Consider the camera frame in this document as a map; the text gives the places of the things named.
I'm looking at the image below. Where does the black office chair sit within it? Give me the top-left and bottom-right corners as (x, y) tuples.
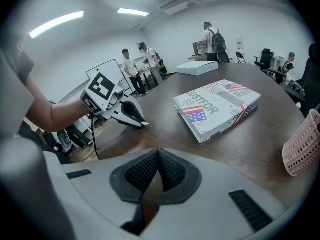
(254, 48), (275, 72)
(300, 43), (320, 118)

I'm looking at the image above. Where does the newspaper print flat box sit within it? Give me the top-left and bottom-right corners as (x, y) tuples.
(172, 78), (263, 144)

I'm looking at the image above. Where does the dark brown table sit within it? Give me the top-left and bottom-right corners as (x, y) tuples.
(96, 62), (320, 211)

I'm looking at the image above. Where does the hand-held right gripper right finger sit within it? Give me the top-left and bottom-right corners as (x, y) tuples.
(141, 147), (288, 240)

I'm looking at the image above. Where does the ceiling air conditioner unit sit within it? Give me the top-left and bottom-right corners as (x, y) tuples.
(163, 1), (190, 16)

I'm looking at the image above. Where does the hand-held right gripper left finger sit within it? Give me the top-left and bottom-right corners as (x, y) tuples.
(61, 147), (160, 236)

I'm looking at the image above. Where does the grey round lens device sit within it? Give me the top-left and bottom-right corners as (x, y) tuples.
(56, 129), (74, 155)

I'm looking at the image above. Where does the ceiling light strip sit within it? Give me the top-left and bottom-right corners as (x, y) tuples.
(28, 10), (85, 39)
(116, 8), (150, 17)

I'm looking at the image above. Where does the small black legged table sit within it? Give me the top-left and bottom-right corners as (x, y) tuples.
(138, 67), (166, 90)

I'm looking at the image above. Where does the person's left forearm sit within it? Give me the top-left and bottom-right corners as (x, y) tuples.
(34, 99), (92, 133)

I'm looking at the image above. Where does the black framed whiteboard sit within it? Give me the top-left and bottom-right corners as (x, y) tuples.
(85, 58), (133, 95)

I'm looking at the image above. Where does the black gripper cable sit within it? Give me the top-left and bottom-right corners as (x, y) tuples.
(89, 112), (101, 161)

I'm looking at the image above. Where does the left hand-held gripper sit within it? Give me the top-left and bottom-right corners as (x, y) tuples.
(79, 71), (150, 129)

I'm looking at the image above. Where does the pink mesh basket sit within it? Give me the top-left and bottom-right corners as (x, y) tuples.
(282, 108), (320, 177)

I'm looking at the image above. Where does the black folding chair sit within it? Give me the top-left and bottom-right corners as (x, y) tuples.
(235, 51), (247, 64)

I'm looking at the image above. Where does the grey metal box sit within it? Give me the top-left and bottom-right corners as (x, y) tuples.
(192, 41), (208, 56)

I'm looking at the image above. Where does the plain white flat box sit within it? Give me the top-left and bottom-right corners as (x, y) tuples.
(176, 60), (220, 77)

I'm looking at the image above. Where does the black backpack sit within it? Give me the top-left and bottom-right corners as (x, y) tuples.
(211, 29), (227, 53)

